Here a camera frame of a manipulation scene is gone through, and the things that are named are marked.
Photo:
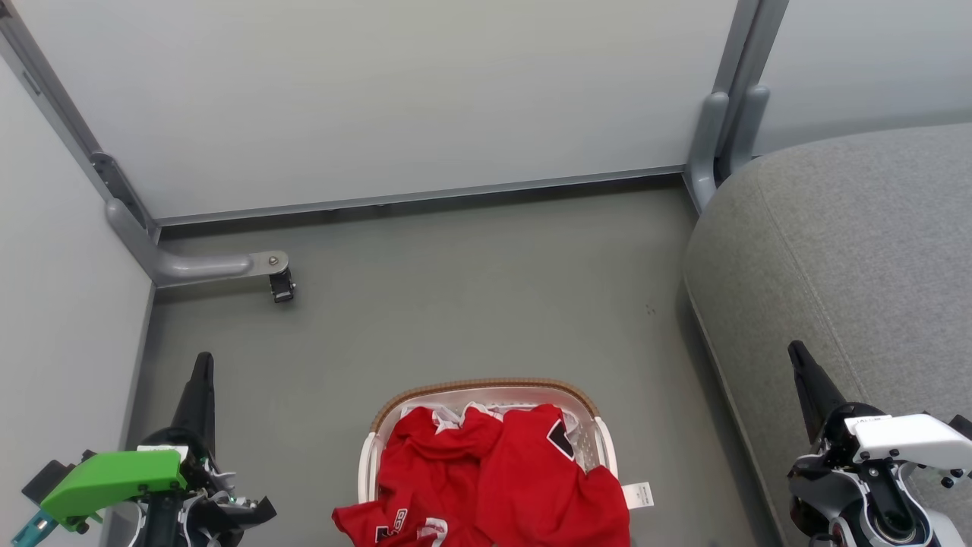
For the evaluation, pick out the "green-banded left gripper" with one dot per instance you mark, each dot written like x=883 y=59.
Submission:
x=114 y=479

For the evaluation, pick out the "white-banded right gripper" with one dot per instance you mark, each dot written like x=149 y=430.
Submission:
x=911 y=441

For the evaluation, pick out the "red jersey garment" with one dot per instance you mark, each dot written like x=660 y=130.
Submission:
x=524 y=486

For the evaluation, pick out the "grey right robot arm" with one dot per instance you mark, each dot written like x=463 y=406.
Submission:
x=812 y=494

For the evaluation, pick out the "grey fabric sofa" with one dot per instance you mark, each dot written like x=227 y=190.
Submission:
x=858 y=251

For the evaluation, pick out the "black caster wheel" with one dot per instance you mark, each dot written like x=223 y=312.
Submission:
x=282 y=287

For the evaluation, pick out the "grey partition foot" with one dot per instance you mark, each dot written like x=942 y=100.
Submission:
x=197 y=266

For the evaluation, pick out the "white basket with brown rim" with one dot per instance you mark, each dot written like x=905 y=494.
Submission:
x=486 y=389

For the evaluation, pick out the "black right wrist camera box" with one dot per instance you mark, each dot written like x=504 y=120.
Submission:
x=961 y=427

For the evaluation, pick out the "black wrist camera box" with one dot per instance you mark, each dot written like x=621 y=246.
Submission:
x=961 y=427
x=47 y=477

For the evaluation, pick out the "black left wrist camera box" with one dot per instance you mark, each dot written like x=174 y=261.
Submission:
x=47 y=477

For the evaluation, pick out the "teal left camera connector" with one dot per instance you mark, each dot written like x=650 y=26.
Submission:
x=32 y=528

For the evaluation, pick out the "grey metal partition post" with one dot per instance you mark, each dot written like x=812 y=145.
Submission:
x=729 y=114
x=53 y=99

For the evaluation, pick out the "grey metal partition rail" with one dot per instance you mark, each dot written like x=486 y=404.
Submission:
x=425 y=196

